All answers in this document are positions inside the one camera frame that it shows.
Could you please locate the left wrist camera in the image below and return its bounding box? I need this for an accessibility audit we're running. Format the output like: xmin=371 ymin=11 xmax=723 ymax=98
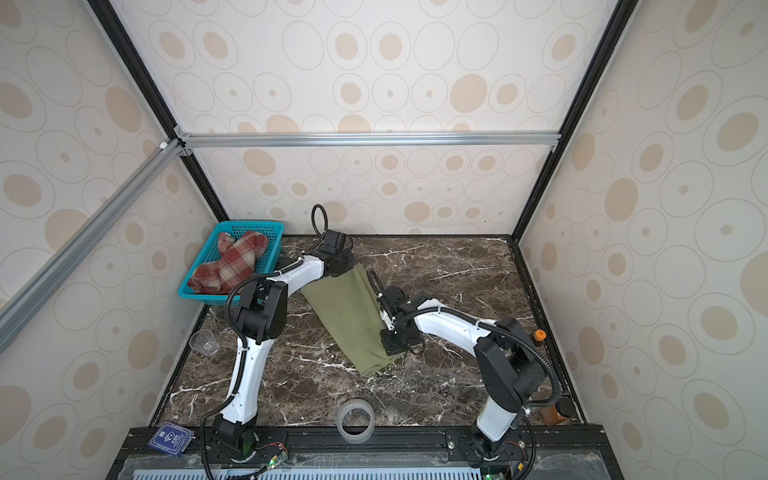
xmin=318 ymin=229 xmax=354 ymax=257

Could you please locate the brown jar black lid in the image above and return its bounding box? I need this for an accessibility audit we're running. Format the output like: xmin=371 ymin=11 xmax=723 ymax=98
xmin=540 ymin=397 xmax=578 ymax=426

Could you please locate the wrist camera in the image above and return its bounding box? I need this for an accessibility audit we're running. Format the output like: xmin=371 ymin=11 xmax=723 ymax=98
xmin=377 ymin=285 xmax=409 ymax=316
xmin=318 ymin=229 xmax=354 ymax=257

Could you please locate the red plaid skirt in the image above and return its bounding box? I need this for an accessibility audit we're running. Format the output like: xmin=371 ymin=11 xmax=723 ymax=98
xmin=186 ymin=231 xmax=269 ymax=295

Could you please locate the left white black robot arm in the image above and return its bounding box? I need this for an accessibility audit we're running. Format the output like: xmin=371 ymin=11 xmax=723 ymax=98
xmin=200 ymin=252 xmax=357 ymax=456

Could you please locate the teal plastic basket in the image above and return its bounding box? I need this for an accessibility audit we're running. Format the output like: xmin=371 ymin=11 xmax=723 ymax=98
xmin=178 ymin=220 xmax=284 ymax=305

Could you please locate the clear tape roll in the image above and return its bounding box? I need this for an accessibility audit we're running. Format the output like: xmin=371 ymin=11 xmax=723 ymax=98
xmin=336 ymin=399 xmax=375 ymax=445

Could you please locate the horizontal aluminium rail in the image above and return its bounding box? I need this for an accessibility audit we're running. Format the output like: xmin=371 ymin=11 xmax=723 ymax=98
xmin=180 ymin=131 xmax=560 ymax=148

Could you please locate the olive green skirt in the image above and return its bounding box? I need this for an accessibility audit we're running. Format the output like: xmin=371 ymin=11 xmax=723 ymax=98
xmin=301 ymin=264 xmax=397 ymax=378

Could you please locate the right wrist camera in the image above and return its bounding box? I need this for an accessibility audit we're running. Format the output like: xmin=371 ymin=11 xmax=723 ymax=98
xmin=377 ymin=285 xmax=409 ymax=316

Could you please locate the brown bottle orange cap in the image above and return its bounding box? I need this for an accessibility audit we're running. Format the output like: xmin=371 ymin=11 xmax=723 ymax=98
xmin=531 ymin=329 xmax=547 ymax=347

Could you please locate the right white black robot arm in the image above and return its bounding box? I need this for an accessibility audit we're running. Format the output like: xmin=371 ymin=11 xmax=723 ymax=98
xmin=377 ymin=291 xmax=562 ymax=463

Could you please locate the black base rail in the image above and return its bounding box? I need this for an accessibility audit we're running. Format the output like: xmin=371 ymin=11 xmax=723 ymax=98
xmin=107 ymin=425 xmax=623 ymax=479

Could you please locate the blue card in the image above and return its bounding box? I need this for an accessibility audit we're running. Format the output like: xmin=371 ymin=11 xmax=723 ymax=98
xmin=148 ymin=422 xmax=195 ymax=458

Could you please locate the clear plastic cup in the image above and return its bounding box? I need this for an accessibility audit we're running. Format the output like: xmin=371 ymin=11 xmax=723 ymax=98
xmin=188 ymin=329 xmax=220 ymax=357

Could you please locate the left slanted aluminium rail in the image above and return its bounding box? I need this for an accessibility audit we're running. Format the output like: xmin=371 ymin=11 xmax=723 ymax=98
xmin=1 ymin=139 xmax=182 ymax=350

